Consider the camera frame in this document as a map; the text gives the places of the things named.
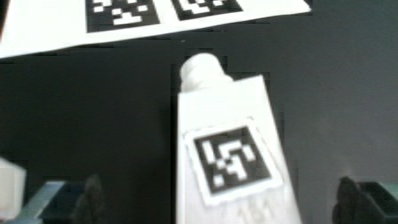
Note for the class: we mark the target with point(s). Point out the white fiducial marker sheet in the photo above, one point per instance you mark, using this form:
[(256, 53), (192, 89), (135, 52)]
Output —
[(52, 24)]

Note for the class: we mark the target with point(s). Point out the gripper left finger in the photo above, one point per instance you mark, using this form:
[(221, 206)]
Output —
[(68, 203)]

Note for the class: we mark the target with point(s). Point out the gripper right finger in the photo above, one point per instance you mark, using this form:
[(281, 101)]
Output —
[(366, 204)]

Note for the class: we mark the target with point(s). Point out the white stool leg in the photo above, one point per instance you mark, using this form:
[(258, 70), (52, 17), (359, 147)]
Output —
[(13, 174), (233, 183)]

